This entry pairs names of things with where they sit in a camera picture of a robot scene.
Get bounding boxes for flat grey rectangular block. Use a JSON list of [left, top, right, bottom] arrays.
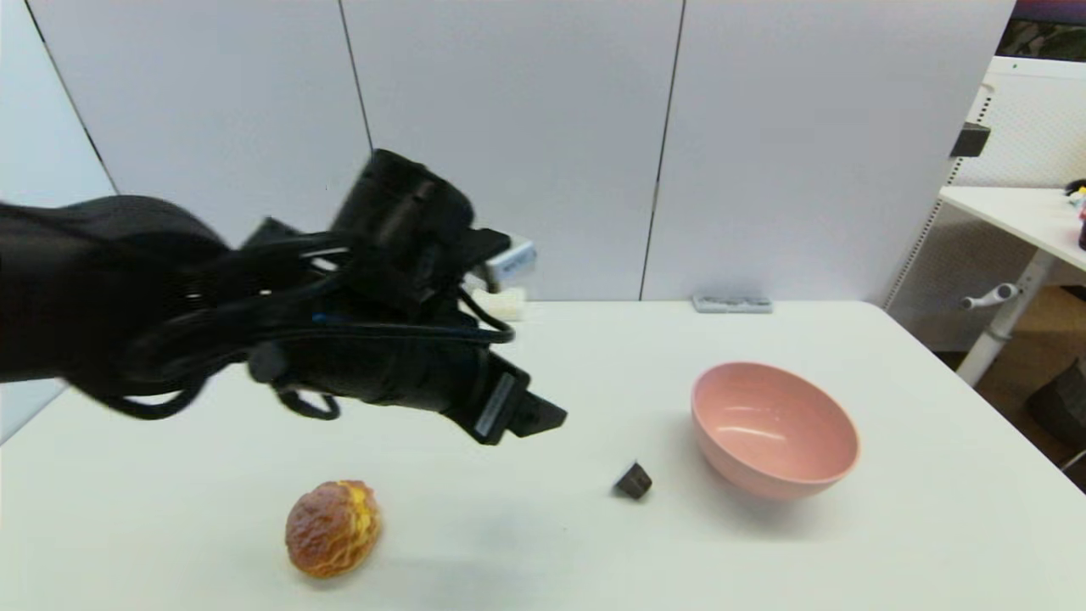
[[692, 294, 775, 315]]

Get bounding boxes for white side table leg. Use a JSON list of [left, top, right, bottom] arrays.
[[956, 251, 1054, 389]]

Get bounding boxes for pink bowl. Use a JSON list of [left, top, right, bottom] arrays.
[[691, 362, 861, 501]]

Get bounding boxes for black clamp box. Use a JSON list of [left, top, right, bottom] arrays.
[[950, 123, 991, 160]]

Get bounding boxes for white side table top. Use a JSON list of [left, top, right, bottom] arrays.
[[938, 186, 1086, 274]]

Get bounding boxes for black chair base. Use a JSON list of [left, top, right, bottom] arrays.
[[1025, 361, 1086, 474]]

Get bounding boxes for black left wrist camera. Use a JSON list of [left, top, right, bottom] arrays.
[[327, 149, 539, 317]]

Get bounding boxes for black looping arm cable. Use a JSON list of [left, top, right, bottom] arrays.
[[102, 233, 517, 423]]

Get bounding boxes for small colourful toys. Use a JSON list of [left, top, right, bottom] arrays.
[[1063, 180, 1086, 251]]

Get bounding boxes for white pegboard panel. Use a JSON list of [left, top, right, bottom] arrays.
[[881, 56, 1086, 353]]

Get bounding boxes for white rectangular sponge block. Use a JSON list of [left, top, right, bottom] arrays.
[[472, 287, 528, 322]]

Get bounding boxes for white crank handle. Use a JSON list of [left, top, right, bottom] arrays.
[[960, 284, 1019, 311]]

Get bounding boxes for brown yellow bread roll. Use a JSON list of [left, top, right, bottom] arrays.
[[284, 479, 382, 580]]

